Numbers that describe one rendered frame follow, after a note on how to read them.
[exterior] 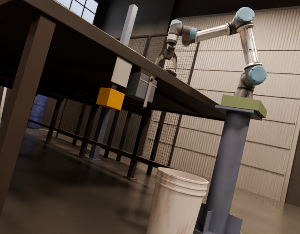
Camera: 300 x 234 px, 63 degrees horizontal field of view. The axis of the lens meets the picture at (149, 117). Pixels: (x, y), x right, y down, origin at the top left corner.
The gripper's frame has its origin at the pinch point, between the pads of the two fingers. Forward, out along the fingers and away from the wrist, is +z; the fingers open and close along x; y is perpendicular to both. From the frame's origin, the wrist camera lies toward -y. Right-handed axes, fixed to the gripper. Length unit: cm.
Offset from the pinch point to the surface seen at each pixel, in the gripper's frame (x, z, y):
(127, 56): 23, 14, -53
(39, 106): 238, 45, 456
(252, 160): -223, 47, 272
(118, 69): 26, 21, -54
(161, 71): 4.7, 11.7, -34.2
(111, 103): 25, 38, -57
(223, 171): -56, 59, 0
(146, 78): 12.0, 20.0, -44.0
